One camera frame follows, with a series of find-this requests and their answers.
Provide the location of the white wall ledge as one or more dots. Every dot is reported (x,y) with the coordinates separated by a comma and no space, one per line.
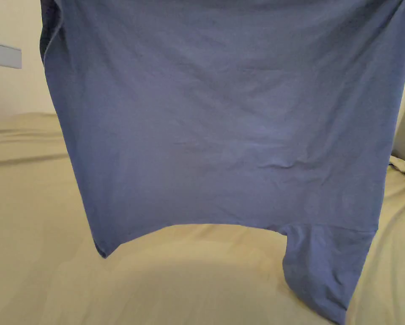
(4,56)

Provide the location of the bed with beige sheet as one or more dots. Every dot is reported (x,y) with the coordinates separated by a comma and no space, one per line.
(36,220)

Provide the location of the dark blue shirt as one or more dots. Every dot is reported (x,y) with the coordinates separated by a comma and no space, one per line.
(222,118)

